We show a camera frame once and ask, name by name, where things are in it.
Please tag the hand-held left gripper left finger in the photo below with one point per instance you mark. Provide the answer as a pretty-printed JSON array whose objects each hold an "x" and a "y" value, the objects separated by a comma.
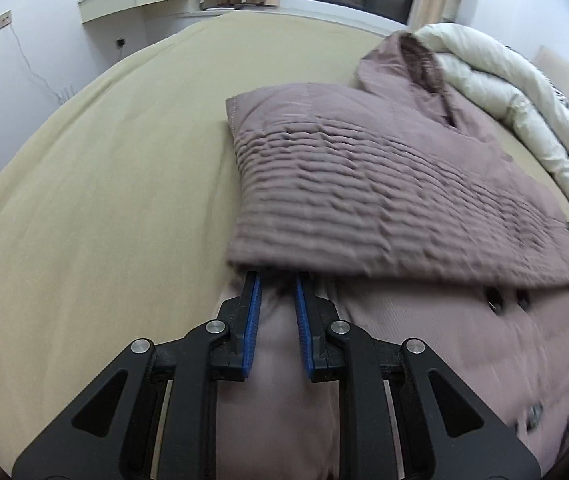
[{"x": 253, "y": 320}]

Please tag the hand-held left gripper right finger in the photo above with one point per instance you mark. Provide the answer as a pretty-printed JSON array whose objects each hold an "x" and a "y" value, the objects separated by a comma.
[{"x": 303, "y": 325}]

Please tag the mauve quilted padded coat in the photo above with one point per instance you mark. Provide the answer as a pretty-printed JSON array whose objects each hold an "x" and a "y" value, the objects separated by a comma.
[{"x": 389, "y": 220}]

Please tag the cream white duvet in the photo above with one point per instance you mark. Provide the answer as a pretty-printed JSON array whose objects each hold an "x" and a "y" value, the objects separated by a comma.
[{"x": 519, "y": 105}]

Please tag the bed with beige sheet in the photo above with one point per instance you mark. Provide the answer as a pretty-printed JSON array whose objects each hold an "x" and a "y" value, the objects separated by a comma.
[{"x": 99, "y": 200}]

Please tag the beige padded headboard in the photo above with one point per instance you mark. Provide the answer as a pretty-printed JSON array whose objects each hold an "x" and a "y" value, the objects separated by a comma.
[{"x": 567, "y": 77}]

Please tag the wall power socket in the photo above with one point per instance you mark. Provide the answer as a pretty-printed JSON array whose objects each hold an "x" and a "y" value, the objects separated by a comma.
[{"x": 4, "y": 20}]

